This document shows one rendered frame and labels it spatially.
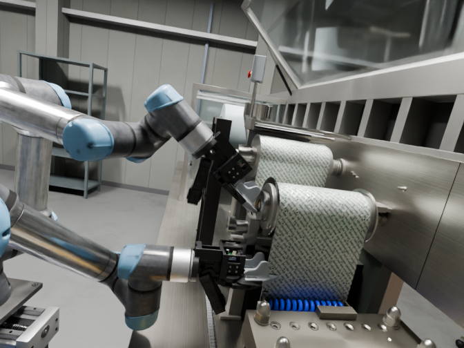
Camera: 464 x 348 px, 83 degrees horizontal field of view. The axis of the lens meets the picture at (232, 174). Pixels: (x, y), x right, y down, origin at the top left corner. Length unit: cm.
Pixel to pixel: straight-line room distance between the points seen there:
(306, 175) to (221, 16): 378
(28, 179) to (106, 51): 389
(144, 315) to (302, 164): 60
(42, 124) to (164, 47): 391
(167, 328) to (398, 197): 68
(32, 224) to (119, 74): 410
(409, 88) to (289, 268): 56
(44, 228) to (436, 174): 82
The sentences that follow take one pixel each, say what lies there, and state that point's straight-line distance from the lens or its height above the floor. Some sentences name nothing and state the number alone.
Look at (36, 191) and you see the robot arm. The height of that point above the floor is 114.
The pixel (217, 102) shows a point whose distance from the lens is 159.
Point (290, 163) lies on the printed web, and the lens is 85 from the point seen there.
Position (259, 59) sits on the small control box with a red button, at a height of 169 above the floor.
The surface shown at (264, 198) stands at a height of 128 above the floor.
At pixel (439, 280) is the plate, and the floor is 120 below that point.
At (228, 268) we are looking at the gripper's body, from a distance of 63.
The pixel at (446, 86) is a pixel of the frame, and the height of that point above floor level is 159.
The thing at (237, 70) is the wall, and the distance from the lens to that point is 429.
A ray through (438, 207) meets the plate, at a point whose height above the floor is 134.
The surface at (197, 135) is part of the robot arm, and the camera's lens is 58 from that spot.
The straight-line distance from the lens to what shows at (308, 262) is 71.
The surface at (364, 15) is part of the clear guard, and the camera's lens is 94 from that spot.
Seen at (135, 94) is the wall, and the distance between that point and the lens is 451.
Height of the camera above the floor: 145
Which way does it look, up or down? 12 degrees down
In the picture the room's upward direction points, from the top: 10 degrees clockwise
